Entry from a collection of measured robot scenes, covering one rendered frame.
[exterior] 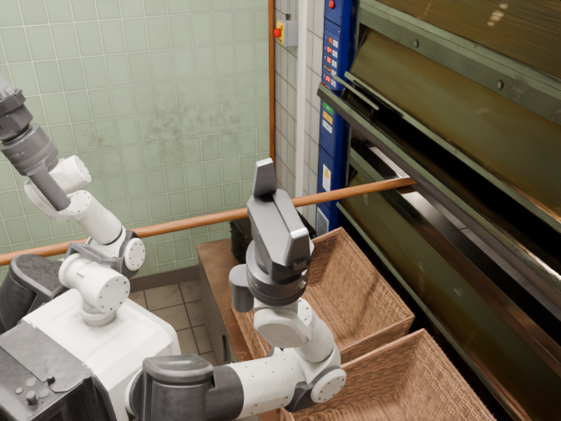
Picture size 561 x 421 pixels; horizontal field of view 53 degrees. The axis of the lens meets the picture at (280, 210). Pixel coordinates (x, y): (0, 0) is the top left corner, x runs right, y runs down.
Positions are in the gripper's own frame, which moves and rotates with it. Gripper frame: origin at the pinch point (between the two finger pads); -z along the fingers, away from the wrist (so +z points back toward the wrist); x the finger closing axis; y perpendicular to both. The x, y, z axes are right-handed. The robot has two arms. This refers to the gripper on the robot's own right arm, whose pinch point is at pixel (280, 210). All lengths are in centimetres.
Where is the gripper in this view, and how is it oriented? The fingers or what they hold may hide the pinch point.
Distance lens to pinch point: 66.7
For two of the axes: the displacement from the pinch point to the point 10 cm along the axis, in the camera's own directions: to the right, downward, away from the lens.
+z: -0.3, 5.7, 8.2
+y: 9.3, -2.9, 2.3
